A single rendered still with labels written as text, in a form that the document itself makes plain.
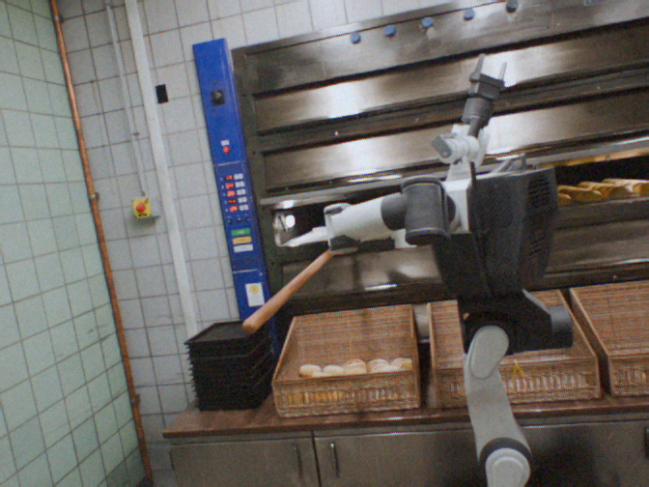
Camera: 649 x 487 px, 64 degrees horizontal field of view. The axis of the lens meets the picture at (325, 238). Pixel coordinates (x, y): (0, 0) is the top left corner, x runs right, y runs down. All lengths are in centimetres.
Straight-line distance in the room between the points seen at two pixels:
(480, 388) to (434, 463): 64
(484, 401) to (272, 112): 154
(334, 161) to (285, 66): 48
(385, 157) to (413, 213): 112
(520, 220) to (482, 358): 39
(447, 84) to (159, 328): 178
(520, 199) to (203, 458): 157
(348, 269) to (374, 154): 53
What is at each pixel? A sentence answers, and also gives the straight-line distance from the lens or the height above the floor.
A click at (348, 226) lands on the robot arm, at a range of 134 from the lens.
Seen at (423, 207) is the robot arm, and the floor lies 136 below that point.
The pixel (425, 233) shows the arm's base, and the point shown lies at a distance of 121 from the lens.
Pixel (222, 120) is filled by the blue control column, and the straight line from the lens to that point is 248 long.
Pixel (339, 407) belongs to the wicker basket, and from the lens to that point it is 207.
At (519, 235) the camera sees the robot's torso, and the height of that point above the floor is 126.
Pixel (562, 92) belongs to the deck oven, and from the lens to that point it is 242.
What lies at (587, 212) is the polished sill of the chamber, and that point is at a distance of 243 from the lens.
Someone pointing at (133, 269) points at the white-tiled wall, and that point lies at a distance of 277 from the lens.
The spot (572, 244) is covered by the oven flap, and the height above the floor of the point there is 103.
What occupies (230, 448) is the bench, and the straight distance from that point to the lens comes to 221.
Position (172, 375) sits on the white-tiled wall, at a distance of 284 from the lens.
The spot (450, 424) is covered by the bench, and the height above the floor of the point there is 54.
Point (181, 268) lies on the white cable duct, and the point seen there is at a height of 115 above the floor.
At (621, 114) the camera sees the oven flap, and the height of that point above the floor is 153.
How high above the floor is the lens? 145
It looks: 6 degrees down
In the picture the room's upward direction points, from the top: 9 degrees counter-clockwise
